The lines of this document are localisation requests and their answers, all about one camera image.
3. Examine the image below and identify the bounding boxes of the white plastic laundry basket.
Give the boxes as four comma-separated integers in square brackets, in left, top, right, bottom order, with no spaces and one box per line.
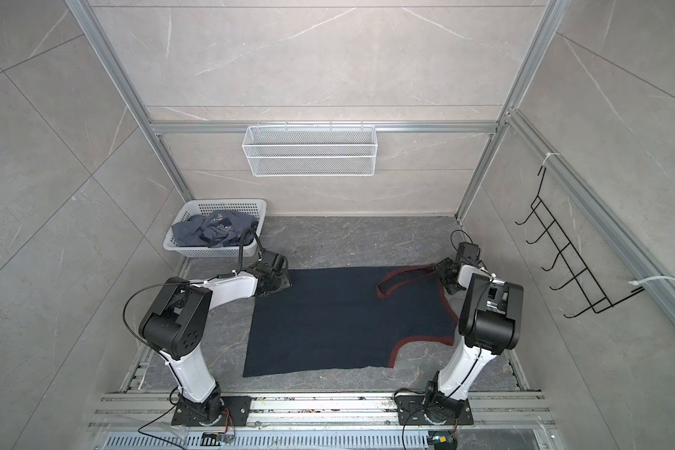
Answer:
[162,199,267,258]

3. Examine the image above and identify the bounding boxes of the navy tank top red trim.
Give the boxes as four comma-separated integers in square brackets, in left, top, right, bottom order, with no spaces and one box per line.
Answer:
[243,265,459,377]

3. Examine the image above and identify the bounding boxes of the grey blue tank top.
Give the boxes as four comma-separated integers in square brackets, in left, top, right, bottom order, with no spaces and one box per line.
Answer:
[172,210,259,248]

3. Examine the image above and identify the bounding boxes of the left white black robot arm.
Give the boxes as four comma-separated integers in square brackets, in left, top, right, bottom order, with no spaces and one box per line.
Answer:
[138,250,292,426]

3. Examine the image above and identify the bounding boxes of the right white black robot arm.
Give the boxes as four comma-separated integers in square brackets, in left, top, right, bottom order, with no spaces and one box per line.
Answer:
[423,242,524,425]

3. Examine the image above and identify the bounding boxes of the white zip tie upper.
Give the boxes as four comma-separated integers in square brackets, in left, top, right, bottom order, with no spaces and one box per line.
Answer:
[541,152,561,167]

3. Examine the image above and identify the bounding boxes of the white zip tie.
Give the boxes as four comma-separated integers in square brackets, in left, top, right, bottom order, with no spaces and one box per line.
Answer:
[541,152,561,167]
[628,275,675,287]

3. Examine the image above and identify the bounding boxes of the small circuit board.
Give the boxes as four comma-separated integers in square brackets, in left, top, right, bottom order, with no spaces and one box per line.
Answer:
[200,432,236,446]

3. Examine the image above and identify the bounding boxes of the white zip tie lower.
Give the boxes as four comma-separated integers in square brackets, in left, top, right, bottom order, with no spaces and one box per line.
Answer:
[628,275,675,287]

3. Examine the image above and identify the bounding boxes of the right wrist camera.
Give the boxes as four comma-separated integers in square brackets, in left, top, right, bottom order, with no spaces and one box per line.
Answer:
[456,241,481,267]

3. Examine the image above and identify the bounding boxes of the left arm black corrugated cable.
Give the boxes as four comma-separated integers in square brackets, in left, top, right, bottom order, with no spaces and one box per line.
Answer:
[235,226,266,274]

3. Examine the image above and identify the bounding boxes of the black wire hook rack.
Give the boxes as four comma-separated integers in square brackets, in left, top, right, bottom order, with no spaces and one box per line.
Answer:
[515,167,645,320]

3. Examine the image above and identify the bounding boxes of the white wire mesh wall basket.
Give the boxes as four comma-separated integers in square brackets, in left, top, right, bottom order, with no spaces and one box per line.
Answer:
[242,125,379,177]

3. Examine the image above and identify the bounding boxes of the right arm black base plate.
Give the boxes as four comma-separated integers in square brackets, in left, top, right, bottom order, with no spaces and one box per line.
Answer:
[394,393,474,427]

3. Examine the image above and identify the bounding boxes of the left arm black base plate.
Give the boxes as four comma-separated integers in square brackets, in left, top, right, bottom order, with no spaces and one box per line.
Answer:
[171,396,252,427]

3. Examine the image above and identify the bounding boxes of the aluminium frame profiles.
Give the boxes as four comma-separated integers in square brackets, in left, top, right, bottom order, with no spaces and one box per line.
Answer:
[67,1,675,326]

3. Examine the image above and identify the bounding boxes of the aluminium mounting rail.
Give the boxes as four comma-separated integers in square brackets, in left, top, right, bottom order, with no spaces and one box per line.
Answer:
[87,391,557,433]

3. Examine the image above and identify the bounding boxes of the white slotted cable duct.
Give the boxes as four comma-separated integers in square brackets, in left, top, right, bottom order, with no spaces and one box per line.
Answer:
[101,430,429,449]

